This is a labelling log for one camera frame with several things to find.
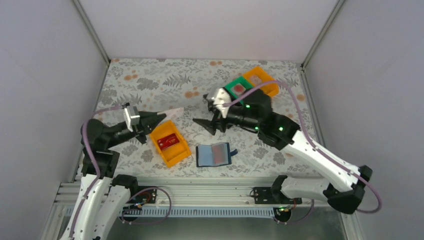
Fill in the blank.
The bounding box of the red VIP card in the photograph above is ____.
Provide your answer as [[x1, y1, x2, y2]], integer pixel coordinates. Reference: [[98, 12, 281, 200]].
[[157, 133, 180, 151]]

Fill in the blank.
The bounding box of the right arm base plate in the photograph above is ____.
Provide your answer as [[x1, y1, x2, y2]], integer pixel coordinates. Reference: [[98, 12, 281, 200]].
[[249, 187, 303, 205]]

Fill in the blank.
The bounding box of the aluminium rail frame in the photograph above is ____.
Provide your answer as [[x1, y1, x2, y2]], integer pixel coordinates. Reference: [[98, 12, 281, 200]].
[[54, 176, 328, 208]]

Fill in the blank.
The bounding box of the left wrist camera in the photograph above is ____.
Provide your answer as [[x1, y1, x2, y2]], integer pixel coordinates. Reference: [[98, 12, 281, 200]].
[[123, 102, 140, 132]]

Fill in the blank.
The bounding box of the orange bin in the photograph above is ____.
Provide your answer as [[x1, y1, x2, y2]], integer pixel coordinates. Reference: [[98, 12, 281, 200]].
[[241, 66, 279, 97], [149, 120, 192, 168]]

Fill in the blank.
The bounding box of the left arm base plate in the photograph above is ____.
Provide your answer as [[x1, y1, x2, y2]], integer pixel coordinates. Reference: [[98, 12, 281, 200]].
[[126, 185, 158, 204]]

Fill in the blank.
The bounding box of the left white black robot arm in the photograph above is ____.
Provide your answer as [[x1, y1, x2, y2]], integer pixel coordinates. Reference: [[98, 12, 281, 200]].
[[61, 106, 167, 240]]

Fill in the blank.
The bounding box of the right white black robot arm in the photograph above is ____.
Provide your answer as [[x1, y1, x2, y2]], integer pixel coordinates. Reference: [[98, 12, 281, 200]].
[[193, 88, 373, 214]]

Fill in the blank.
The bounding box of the green bin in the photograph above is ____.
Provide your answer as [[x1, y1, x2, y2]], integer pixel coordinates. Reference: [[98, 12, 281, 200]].
[[224, 76, 253, 99]]

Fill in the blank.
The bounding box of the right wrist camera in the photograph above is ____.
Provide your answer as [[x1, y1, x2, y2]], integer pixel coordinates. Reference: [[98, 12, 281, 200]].
[[205, 87, 232, 119]]

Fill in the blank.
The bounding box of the blue card holder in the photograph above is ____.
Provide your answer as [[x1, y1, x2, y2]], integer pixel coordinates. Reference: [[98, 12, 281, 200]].
[[195, 142, 238, 168]]

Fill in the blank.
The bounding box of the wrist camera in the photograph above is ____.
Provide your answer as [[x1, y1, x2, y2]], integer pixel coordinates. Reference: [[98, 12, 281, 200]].
[[123, 102, 140, 132], [205, 87, 232, 119]]

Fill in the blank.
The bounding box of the floral table mat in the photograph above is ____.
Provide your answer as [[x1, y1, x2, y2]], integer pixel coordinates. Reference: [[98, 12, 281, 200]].
[[97, 58, 318, 178]]

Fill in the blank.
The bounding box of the near orange bin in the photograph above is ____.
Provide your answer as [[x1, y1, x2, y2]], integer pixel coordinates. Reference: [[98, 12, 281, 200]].
[[149, 120, 192, 168]]

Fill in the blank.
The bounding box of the far orange bin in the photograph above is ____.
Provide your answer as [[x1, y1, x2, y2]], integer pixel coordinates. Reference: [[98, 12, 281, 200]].
[[241, 66, 279, 97]]

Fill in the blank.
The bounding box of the card in far orange bin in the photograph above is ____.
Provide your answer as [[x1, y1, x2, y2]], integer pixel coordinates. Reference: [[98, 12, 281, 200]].
[[248, 74, 263, 86]]

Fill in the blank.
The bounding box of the red card in holder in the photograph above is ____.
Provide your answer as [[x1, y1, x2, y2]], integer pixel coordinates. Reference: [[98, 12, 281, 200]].
[[211, 142, 231, 166]]

